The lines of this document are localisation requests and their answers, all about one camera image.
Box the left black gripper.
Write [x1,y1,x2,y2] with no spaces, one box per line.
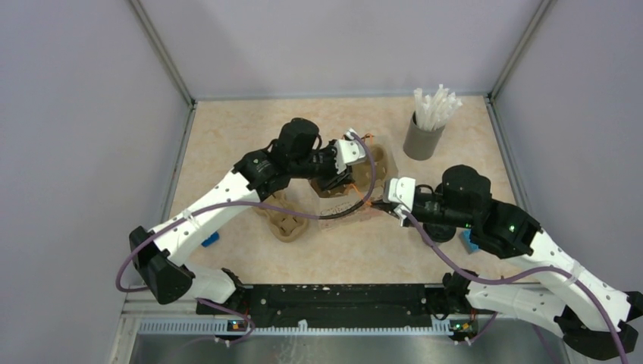
[290,140,354,193]

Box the beige paper takeout bag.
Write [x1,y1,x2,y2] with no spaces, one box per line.
[309,135,398,230]

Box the black cup lid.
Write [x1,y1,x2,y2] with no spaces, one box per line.
[422,223,457,243]

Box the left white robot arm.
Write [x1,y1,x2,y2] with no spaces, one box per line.
[128,118,369,314]

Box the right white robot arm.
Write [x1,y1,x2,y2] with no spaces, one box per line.
[373,165,642,360]

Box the brown pulp cup carrier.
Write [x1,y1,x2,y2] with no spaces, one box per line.
[252,191,309,243]

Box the grey cylindrical straw holder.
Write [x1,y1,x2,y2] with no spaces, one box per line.
[403,113,445,161]

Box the blue toy block right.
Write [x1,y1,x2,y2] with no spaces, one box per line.
[461,230,480,254]

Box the blue toy block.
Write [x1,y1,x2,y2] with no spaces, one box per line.
[461,230,480,254]
[201,231,220,247]

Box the bundle of white straws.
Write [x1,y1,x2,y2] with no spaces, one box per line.
[413,84,463,131]

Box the blue toy block left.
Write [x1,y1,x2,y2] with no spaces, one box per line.
[201,231,220,247]

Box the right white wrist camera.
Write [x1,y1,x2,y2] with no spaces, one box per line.
[383,177,416,225]

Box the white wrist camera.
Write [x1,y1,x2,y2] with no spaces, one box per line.
[383,177,416,225]
[333,128,366,174]

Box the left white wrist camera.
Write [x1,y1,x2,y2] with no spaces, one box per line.
[333,128,366,174]

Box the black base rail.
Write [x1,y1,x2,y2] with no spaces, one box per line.
[237,284,450,329]

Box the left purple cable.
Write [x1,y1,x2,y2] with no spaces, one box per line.
[115,131,378,293]

